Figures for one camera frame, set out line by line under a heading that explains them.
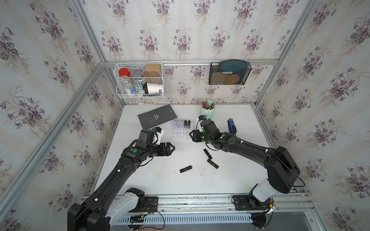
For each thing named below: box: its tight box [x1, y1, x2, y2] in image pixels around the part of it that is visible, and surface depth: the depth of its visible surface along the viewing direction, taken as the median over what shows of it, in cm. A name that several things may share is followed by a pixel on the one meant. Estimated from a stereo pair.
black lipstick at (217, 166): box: [206, 158, 220, 170], surface depth 88 cm
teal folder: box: [218, 59, 248, 85], surface depth 93 cm
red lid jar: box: [118, 67, 131, 77], surface depth 93 cm
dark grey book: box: [137, 103, 178, 129], surface depth 110 cm
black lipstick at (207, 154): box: [203, 148, 213, 160], surface depth 92 cm
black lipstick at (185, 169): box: [179, 165, 193, 174], surface depth 86 cm
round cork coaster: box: [225, 74, 240, 86], surface depth 100 cm
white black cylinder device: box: [143, 81, 163, 94], surface depth 95 cm
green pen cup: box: [200, 99, 216, 121], surface depth 103 cm
